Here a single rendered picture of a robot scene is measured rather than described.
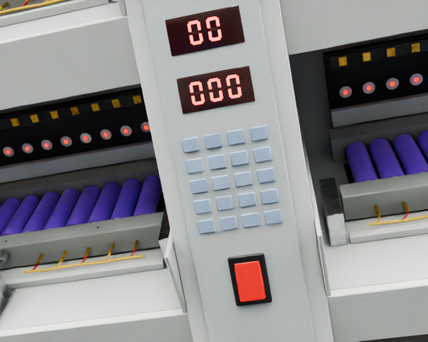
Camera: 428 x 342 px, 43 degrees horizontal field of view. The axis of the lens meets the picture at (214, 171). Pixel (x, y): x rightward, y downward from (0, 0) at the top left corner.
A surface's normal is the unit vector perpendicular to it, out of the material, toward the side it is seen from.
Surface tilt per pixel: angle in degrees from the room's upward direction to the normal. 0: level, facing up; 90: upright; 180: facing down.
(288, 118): 90
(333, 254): 20
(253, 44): 90
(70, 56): 110
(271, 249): 90
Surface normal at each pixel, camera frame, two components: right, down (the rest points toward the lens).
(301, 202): -0.13, 0.18
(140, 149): -0.06, 0.51
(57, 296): -0.22, -0.85
